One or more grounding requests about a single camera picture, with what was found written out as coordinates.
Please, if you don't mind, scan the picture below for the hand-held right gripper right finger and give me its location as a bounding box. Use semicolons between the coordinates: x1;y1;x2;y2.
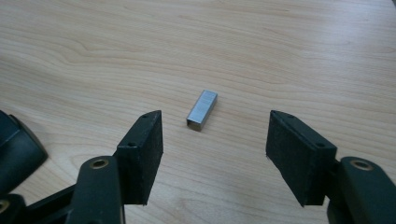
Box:
265;110;338;207

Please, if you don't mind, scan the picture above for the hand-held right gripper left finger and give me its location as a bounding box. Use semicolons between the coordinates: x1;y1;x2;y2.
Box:
113;110;164;206

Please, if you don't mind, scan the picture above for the silver staple strip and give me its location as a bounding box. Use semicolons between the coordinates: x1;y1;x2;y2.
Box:
186;89;219;133

